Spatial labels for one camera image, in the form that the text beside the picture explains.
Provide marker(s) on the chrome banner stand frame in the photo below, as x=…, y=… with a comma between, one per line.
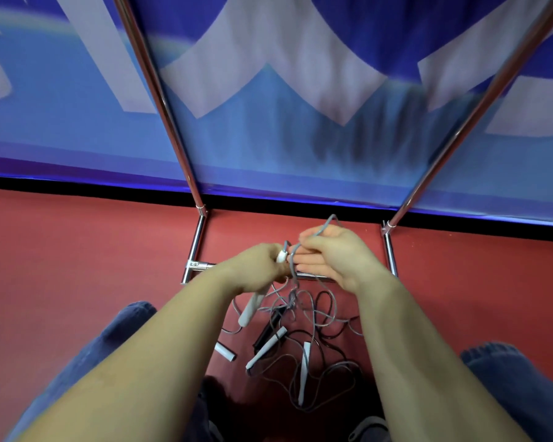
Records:
x=166, y=105

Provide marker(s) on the person's right hand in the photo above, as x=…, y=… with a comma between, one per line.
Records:
x=345, y=257

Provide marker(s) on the person's gray shoe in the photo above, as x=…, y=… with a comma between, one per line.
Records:
x=215, y=432
x=371, y=430

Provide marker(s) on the person's blue jeans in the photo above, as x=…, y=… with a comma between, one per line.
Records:
x=96, y=359

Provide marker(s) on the person's right forearm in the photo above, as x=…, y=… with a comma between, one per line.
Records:
x=410, y=363

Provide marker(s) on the blue and white banner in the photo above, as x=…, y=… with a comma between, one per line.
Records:
x=304, y=110

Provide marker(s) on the person's left forearm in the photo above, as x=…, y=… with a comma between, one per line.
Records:
x=156, y=359

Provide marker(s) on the person's right fingers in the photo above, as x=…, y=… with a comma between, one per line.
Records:
x=311, y=264

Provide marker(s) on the person's left fingers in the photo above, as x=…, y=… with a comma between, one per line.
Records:
x=283, y=270

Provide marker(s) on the person's left hand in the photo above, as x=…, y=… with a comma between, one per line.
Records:
x=251, y=266

